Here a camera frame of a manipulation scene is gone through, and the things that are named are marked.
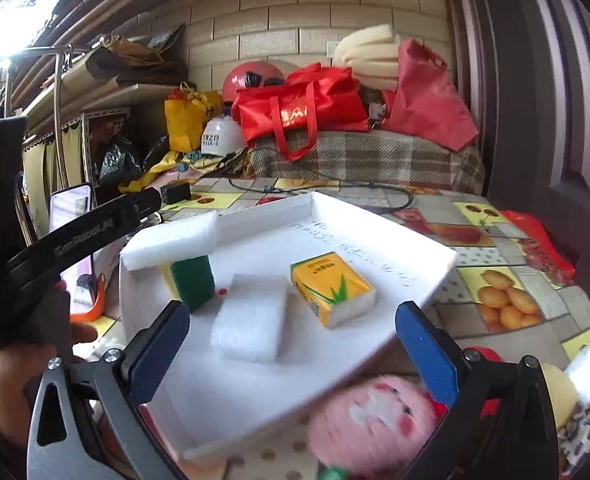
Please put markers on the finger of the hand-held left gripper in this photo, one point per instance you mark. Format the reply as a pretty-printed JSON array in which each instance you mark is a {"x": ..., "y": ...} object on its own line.
[{"x": 142, "y": 206}]

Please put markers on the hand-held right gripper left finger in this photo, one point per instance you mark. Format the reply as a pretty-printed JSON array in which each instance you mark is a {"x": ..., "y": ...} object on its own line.
[{"x": 157, "y": 355}]

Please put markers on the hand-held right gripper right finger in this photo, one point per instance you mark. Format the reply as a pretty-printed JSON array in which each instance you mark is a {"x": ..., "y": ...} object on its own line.
[{"x": 427, "y": 355}]

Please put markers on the large white foam block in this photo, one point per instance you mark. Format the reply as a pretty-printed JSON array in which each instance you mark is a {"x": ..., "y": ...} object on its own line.
[{"x": 170, "y": 242}]

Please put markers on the green and yellow sponge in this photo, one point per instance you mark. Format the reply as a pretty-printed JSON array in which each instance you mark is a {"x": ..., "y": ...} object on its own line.
[{"x": 192, "y": 282}]

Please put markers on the small white foam block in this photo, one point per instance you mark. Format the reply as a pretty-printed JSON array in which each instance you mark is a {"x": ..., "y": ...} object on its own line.
[{"x": 247, "y": 320}]

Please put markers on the white foam tray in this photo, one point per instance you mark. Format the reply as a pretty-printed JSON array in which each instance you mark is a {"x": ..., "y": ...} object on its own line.
[{"x": 255, "y": 390}]

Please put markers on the pink plush toy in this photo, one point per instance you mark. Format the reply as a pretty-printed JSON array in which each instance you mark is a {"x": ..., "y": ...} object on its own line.
[{"x": 355, "y": 440}]

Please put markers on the yellow tissue packet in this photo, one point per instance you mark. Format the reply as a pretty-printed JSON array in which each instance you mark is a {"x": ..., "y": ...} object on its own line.
[{"x": 325, "y": 280}]

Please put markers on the round yellow sponge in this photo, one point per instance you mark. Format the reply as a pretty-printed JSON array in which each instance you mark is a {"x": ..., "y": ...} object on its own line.
[{"x": 560, "y": 390}]

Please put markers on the white face mask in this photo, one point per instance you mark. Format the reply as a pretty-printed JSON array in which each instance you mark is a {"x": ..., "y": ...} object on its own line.
[{"x": 585, "y": 370}]

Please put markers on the person's left hand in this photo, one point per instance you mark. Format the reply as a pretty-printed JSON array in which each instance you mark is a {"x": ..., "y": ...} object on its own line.
[{"x": 5, "y": 370}]

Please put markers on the yellow plastic cloth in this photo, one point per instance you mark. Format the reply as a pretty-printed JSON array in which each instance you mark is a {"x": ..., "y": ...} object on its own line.
[{"x": 147, "y": 172}]

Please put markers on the black charger adapter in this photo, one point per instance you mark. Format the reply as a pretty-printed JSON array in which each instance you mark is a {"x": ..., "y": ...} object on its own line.
[{"x": 175, "y": 193}]

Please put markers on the smartphone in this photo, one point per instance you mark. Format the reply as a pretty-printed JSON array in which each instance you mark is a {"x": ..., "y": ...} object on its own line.
[{"x": 72, "y": 205}]

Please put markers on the black plastic bag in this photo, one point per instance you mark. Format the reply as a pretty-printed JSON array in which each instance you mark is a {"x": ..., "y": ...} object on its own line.
[{"x": 117, "y": 160}]

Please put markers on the yellow cloth curtain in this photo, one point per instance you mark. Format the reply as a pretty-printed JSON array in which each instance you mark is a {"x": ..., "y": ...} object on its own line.
[{"x": 37, "y": 175}]

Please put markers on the fruit print tablecloth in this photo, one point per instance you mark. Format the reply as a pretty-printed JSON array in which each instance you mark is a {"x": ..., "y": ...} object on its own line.
[{"x": 500, "y": 305}]

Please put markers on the yellow shopping bag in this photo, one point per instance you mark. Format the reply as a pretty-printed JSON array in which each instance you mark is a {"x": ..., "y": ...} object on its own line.
[{"x": 185, "y": 120}]

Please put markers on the white helmet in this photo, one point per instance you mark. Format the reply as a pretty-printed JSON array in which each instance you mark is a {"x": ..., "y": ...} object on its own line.
[{"x": 222, "y": 135}]

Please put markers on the wooden storage shelf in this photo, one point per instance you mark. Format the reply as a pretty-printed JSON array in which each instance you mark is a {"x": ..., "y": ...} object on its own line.
[{"x": 100, "y": 97}]

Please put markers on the chrome tube rack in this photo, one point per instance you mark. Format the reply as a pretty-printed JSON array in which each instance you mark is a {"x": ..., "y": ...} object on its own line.
[{"x": 57, "y": 110}]

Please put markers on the brown paper bags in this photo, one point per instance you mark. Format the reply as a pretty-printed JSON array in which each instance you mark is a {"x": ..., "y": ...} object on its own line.
[{"x": 125, "y": 60}]

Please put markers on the red helmet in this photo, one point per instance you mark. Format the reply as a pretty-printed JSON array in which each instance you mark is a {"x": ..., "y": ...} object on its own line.
[{"x": 237, "y": 82}]

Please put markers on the red plastic bag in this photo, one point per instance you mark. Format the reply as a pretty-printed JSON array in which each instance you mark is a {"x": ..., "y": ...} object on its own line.
[{"x": 535, "y": 240}]

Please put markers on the black and white patterned cloth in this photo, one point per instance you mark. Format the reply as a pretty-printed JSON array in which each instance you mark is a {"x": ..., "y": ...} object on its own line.
[{"x": 582, "y": 435}]

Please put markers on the red tote bag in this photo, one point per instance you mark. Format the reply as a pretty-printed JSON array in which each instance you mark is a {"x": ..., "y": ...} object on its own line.
[{"x": 300, "y": 105}]

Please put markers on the plaid blanket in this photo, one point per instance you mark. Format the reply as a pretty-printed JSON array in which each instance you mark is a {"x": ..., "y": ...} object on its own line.
[{"x": 375, "y": 160}]

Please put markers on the bright window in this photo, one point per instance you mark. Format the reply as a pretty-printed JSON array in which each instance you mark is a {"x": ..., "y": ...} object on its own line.
[{"x": 15, "y": 15}]

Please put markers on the red nonwoven bag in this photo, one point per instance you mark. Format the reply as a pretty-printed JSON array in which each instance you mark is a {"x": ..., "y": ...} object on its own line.
[{"x": 425, "y": 100}]

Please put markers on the cream foam sheet bundle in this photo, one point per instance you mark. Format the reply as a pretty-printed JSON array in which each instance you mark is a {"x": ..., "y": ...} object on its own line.
[{"x": 370, "y": 57}]

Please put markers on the dark brown door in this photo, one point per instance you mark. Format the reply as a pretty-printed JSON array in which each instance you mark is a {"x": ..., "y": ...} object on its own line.
[{"x": 550, "y": 110}]

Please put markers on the white wall socket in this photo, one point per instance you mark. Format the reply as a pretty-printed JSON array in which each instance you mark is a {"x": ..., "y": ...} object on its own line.
[{"x": 332, "y": 49}]

